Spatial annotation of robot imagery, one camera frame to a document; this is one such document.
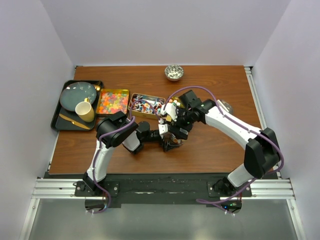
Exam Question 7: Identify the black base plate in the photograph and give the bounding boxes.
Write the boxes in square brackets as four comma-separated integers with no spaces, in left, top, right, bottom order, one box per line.
[74,172,253,210]

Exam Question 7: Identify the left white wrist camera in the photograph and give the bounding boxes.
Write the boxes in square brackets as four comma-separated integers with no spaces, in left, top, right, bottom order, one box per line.
[158,117,171,139]

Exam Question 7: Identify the tin of translucent star candies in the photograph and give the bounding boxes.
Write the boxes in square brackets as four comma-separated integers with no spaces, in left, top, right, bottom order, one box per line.
[95,88,130,118]

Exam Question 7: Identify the gold spoon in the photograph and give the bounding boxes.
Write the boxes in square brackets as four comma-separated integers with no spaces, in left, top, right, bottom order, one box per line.
[94,81,102,92]

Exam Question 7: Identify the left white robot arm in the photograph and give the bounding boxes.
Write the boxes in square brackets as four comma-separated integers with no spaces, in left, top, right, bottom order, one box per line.
[83,111,182,196]

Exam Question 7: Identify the grey-blue plate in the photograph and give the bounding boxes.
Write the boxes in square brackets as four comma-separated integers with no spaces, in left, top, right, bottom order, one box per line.
[59,81,97,112]

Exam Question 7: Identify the patterned ceramic bowl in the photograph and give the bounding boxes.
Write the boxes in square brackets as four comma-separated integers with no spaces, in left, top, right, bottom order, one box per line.
[164,64,184,82]

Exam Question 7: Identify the gold knife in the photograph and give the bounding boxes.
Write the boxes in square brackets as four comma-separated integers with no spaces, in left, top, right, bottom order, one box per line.
[59,113,90,130]

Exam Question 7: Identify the clear plastic jar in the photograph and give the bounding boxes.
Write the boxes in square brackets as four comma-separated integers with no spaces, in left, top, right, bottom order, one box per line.
[170,136,182,146]

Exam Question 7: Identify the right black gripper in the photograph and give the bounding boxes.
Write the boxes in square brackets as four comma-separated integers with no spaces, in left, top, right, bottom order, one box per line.
[167,106,195,141]

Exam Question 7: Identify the metal scoop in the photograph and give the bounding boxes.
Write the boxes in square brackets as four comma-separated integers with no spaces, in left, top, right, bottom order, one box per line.
[217,99,234,115]

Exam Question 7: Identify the black serving tray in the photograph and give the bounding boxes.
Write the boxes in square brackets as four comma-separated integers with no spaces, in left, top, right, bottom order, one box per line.
[51,80,104,131]

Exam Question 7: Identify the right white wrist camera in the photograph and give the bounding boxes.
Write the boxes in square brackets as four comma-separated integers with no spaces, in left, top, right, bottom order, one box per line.
[160,103,178,122]

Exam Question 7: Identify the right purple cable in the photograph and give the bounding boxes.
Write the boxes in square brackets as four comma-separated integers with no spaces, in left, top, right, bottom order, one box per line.
[167,86,285,209]

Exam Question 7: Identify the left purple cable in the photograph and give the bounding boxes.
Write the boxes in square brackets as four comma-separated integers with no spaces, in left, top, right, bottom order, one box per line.
[91,98,163,214]

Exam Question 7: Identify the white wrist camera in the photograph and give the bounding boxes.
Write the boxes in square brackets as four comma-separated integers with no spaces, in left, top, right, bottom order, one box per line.
[160,103,178,122]
[158,117,171,139]

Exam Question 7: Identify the purple cable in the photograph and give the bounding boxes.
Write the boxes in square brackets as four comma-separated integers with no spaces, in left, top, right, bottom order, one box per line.
[91,98,163,214]
[167,86,285,209]

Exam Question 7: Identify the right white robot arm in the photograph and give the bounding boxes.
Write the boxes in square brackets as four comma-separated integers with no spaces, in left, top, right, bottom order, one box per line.
[159,90,283,197]

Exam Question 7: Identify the yellow cup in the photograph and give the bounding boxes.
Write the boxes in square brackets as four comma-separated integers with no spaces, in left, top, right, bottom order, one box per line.
[75,101,95,123]

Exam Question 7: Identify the gold tin of candies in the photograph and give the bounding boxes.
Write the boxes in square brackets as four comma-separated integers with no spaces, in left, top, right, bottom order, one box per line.
[127,93,166,119]

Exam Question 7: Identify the tray of paper stars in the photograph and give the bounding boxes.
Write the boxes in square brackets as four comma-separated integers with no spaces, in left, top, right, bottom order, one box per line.
[168,96,184,108]

